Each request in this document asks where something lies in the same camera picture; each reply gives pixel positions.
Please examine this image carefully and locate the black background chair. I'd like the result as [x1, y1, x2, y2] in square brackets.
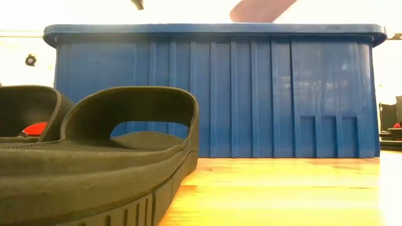
[379, 102, 399, 132]

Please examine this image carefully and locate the red background bin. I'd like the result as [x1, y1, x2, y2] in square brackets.
[22, 121, 48, 137]

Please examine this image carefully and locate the thin horizontal frame rail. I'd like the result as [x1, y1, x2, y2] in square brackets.
[0, 30, 45, 39]

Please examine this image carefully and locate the round black background fixture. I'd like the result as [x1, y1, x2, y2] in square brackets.
[24, 53, 37, 67]

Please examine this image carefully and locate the large blue plastic bin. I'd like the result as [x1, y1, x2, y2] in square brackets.
[43, 23, 388, 159]

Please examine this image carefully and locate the dark background table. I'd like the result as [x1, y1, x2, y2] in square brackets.
[378, 127, 402, 149]

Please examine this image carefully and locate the black slide sandal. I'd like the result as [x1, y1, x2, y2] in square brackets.
[0, 86, 199, 226]
[229, 0, 298, 23]
[0, 85, 75, 144]

